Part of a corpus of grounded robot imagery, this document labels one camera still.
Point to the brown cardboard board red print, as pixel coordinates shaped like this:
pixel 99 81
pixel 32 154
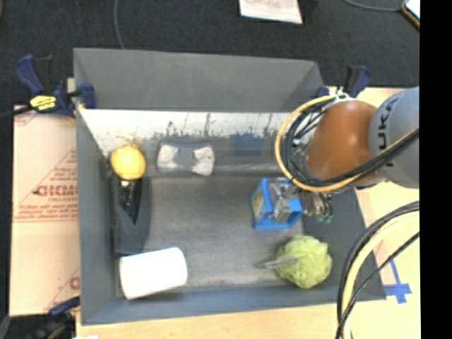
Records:
pixel 42 231

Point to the grey metal bin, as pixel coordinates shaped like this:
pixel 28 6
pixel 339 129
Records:
pixel 219 224

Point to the white and grey cloth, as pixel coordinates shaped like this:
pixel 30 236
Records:
pixel 203 159

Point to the green mesh bath sponge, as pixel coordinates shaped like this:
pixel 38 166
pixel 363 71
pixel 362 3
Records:
pixel 307 261

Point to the black and grey wedge-shaped object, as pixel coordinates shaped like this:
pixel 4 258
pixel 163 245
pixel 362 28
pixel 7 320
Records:
pixel 129 224

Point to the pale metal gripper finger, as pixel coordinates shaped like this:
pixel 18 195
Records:
pixel 284 212
pixel 280 188

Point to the blue box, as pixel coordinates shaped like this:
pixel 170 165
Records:
pixel 260 203

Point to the yellow lemon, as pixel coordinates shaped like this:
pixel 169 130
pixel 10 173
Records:
pixel 128 162

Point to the white cup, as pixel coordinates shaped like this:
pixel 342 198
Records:
pixel 153 272

